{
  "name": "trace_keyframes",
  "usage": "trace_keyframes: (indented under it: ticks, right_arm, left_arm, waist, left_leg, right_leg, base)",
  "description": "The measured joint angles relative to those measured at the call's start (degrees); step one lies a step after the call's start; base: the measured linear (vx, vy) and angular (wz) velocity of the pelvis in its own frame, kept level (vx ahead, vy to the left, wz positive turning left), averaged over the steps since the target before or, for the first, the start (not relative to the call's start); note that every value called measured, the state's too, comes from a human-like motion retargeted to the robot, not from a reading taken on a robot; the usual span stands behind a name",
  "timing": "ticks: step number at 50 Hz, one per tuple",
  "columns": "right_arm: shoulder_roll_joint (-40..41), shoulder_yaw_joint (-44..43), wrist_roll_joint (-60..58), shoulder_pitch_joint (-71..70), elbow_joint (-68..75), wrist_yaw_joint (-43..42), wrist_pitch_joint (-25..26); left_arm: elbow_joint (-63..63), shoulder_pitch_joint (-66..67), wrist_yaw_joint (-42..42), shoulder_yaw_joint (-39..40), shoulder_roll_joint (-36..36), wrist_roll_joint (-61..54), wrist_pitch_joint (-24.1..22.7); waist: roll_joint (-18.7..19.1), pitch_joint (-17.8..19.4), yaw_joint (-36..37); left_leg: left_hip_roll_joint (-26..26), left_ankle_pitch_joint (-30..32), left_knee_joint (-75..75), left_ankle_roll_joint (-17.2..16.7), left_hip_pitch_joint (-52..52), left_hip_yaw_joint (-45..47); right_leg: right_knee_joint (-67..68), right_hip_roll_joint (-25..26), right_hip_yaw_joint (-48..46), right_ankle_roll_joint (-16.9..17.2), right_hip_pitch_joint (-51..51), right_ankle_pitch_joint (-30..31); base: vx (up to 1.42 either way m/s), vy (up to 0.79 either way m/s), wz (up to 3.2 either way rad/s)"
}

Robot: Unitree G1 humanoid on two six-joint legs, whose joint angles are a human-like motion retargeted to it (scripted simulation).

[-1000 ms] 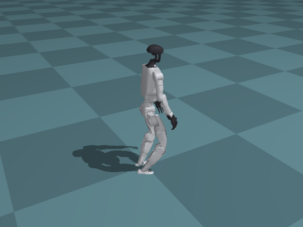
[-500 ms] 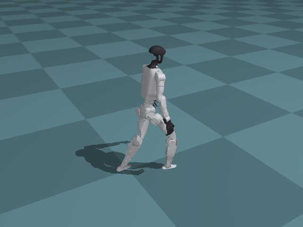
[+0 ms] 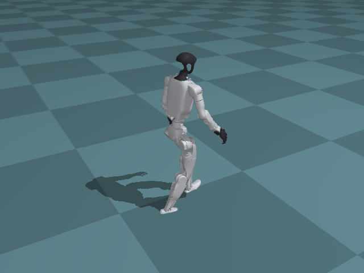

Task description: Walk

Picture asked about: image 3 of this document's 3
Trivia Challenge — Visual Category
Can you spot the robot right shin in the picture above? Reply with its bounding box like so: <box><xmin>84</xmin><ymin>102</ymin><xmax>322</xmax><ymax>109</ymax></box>
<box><xmin>165</xmin><ymin>175</ymin><xmax>189</xmax><ymax>212</ymax></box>

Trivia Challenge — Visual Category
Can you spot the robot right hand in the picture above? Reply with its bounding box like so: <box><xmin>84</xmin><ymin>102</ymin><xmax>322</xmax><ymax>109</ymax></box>
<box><xmin>214</xmin><ymin>128</ymin><xmax>227</xmax><ymax>144</ymax></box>

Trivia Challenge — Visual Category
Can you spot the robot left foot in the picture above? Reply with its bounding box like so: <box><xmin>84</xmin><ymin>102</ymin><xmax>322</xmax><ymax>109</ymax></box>
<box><xmin>184</xmin><ymin>179</ymin><xmax>201</xmax><ymax>193</ymax></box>

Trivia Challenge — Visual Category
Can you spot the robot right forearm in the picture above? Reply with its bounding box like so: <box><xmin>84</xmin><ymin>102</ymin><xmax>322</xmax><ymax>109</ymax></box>
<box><xmin>204</xmin><ymin>110</ymin><xmax>221</xmax><ymax>133</ymax></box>

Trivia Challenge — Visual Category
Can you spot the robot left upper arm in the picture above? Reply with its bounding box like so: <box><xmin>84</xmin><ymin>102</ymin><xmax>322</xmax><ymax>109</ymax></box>
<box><xmin>162</xmin><ymin>76</ymin><xmax>172</xmax><ymax>106</ymax></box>

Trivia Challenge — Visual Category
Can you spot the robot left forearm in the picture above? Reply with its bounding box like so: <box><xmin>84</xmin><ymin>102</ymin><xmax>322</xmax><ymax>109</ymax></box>
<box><xmin>162</xmin><ymin>104</ymin><xmax>174</xmax><ymax>120</ymax></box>

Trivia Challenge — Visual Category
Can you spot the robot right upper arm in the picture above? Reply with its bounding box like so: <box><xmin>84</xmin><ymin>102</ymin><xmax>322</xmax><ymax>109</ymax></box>
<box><xmin>188</xmin><ymin>84</ymin><xmax>206</xmax><ymax>120</ymax></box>

